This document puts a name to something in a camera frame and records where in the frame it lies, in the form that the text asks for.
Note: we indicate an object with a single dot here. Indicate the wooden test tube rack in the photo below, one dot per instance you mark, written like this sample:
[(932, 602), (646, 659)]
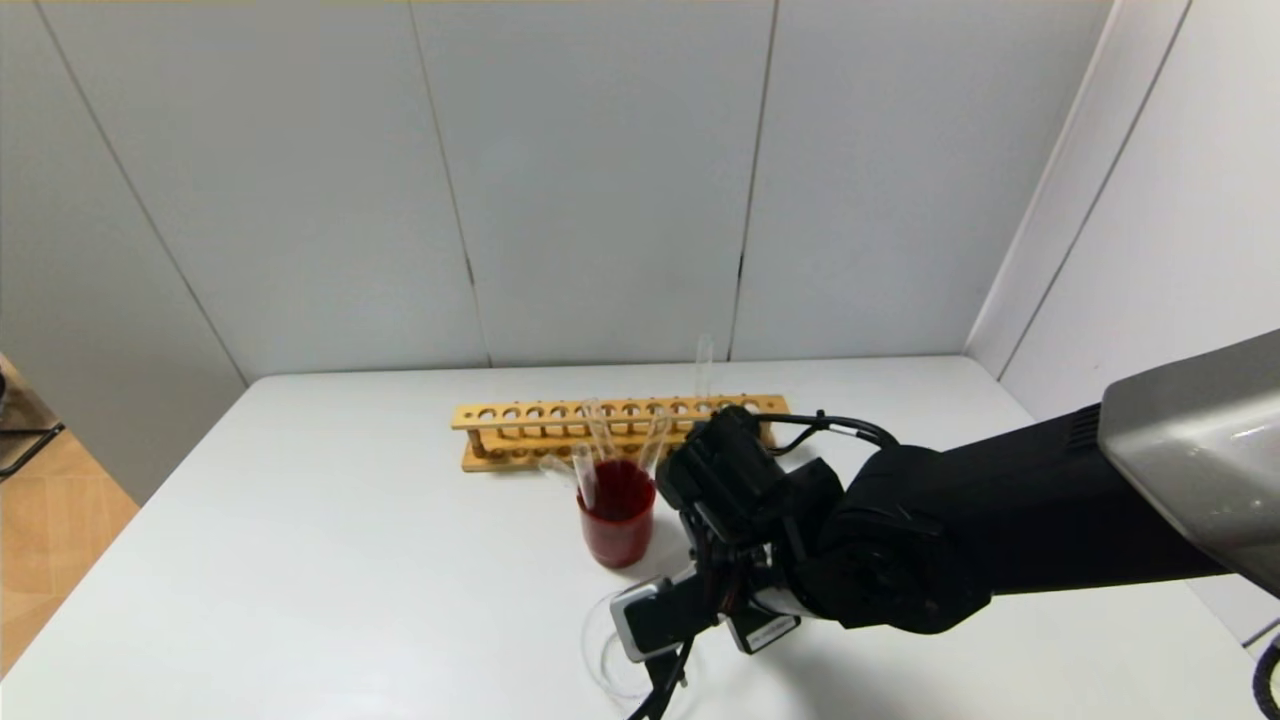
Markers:
[(520, 460)]

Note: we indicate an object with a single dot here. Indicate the black metal stand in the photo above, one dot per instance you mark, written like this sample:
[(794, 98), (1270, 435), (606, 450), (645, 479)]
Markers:
[(30, 431)]

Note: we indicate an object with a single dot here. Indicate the clear glass beaker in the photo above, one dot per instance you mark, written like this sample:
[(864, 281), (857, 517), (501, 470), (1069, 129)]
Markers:
[(600, 650)]

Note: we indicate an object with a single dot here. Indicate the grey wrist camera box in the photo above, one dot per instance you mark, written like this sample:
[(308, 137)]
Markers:
[(650, 620)]

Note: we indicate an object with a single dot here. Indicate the test tube with blue pigment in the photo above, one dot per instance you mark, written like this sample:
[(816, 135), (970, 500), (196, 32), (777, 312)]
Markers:
[(704, 365)]

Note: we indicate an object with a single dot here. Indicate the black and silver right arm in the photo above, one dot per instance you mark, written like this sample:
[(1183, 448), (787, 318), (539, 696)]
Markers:
[(1000, 500)]

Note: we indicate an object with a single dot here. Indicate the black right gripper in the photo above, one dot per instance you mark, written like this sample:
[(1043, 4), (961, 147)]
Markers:
[(766, 632)]

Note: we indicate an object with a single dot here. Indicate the red plastic cup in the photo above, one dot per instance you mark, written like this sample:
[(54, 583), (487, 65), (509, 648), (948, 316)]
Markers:
[(615, 535)]

